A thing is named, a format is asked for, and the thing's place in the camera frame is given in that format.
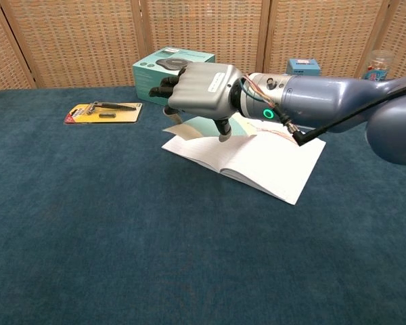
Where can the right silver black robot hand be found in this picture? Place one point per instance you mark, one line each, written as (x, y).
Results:
(203, 91)

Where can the teal cream bookmark pink tassel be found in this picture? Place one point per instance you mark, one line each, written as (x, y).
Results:
(186, 131)

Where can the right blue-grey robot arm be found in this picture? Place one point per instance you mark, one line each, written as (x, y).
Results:
(325, 98)

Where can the white notebook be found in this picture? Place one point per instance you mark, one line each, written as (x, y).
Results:
(257, 162)

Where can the teal speakerphone carton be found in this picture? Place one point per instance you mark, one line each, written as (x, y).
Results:
(145, 81)

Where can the yellow razor blister pack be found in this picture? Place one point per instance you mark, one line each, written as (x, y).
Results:
(122, 117)

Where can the small blue speaker box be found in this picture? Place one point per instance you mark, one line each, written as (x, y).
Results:
(304, 67)

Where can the wicker folding screen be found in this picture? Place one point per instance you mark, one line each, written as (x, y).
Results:
(88, 40)

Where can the teal carpet table mat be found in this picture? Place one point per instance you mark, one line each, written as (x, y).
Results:
(88, 220)

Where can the clear jar with colourful label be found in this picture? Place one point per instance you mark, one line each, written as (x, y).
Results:
(379, 64)

